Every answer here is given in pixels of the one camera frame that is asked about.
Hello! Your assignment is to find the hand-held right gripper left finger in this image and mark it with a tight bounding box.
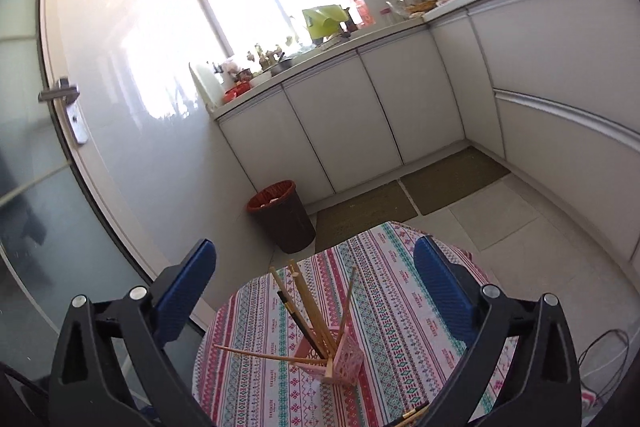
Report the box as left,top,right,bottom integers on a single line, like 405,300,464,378
47,237,218,427

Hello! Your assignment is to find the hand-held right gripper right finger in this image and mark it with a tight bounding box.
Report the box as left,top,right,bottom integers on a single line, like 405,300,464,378
413,234,583,427

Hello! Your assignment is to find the pink perforated chopstick holder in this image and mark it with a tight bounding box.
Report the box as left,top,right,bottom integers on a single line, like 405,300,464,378
290,337,363,389

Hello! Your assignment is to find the bamboo chopstick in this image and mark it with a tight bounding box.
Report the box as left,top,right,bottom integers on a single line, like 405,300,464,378
398,403,432,424

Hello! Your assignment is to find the bundle of wooden chopsticks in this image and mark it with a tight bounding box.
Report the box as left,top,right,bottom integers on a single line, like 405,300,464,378
214,259,360,383

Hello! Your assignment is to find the patterned striped tablecloth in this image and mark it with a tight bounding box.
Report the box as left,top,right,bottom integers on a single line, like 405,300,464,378
191,221,518,427

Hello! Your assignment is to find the brown floor mat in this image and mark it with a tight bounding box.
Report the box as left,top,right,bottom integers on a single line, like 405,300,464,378
400,146,511,216
315,181,418,253

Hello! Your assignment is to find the brown trash bin red rim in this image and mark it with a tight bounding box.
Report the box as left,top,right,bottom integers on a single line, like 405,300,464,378
246,180,317,254

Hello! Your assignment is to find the frosted glass door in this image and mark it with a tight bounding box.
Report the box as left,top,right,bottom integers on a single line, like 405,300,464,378
0,0,156,378

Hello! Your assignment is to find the white base cabinet with doors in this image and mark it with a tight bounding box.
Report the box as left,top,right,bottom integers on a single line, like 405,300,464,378
215,29,468,208

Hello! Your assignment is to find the white cutting board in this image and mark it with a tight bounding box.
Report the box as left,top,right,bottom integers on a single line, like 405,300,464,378
189,62,224,110

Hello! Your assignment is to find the white drawer cabinet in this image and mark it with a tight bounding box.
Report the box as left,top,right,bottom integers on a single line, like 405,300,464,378
430,0,640,268

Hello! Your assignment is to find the lime green plastic container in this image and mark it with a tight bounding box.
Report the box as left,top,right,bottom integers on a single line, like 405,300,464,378
302,4,349,44

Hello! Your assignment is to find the black floor cable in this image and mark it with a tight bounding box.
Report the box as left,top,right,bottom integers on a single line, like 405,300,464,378
577,329,632,413

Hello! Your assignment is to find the metal door handle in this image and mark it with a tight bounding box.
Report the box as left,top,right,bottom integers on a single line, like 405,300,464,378
39,77,90,146

